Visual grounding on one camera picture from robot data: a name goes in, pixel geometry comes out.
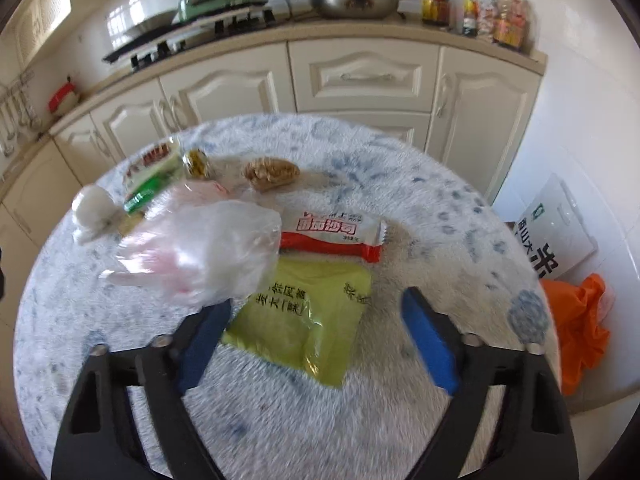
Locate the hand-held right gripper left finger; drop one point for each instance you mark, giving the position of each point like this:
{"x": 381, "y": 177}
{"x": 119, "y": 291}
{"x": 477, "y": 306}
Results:
{"x": 200, "y": 350}

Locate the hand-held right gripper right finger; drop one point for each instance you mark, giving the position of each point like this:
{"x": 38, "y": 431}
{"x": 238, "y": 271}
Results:
{"x": 430, "y": 340}

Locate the clear plastic bag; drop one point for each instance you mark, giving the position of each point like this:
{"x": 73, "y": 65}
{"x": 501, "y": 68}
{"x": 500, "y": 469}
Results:
{"x": 210, "y": 250}

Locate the yellow-green packet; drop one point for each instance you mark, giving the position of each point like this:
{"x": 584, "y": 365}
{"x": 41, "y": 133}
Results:
{"x": 300, "y": 330}

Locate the red green snack wrapper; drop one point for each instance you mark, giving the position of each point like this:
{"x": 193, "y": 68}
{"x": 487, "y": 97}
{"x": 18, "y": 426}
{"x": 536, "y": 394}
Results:
{"x": 150, "y": 180}

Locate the orange plastic bag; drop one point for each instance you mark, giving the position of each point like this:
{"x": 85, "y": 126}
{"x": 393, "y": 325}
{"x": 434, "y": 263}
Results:
{"x": 575, "y": 330}

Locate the red white sauce packet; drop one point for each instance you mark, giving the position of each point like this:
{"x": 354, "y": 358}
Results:
{"x": 325, "y": 227}

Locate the white rice bag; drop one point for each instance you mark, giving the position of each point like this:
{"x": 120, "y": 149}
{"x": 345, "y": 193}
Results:
{"x": 555, "y": 225}

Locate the white round bun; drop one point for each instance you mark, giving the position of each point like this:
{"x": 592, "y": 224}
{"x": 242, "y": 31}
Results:
{"x": 92, "y": 207}

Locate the floral tablecloth on round table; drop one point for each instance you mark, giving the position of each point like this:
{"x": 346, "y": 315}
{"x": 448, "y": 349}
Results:
{"x": 350, "y": 175}

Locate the gold green candy wrapper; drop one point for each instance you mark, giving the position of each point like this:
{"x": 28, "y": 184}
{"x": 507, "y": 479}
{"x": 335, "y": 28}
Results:
{"x": 196, "y": 162}

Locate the brown pastry piece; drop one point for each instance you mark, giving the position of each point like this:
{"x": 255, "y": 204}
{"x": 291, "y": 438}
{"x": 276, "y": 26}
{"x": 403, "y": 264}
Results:
{"x": 270, "y": 172}

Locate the cream base cabinets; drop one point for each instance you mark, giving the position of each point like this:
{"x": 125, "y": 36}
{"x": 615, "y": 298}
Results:
{"x": 360, "y": 77}

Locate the red lid container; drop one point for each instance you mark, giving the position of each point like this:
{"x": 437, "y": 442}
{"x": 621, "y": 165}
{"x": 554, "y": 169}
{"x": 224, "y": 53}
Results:
{"x": 62, "y": 95}

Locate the utensil rack with ladles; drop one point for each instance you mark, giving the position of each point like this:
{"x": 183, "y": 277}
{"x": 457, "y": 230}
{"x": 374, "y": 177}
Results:
{"x": 20, "y": 115}

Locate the black gas stove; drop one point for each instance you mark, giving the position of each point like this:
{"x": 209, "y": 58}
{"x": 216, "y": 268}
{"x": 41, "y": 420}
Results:
{"x": 150, "y": 52}

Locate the row of condiment bottles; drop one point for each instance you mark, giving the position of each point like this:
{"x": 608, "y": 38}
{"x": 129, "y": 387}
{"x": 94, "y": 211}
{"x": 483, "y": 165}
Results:
{"x": 505, "y": 20}

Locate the silver pan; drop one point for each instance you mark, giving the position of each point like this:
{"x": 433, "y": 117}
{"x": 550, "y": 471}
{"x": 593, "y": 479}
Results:
{"x": 155, "y": 22}

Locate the wooden board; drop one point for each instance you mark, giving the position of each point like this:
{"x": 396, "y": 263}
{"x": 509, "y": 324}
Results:
{"x": 210, "y": 19}

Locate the narrow lattice door wall cabinet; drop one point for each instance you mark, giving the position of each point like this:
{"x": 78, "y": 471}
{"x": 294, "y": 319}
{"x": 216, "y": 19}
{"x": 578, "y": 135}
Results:
{"x": 40, "y": 15}

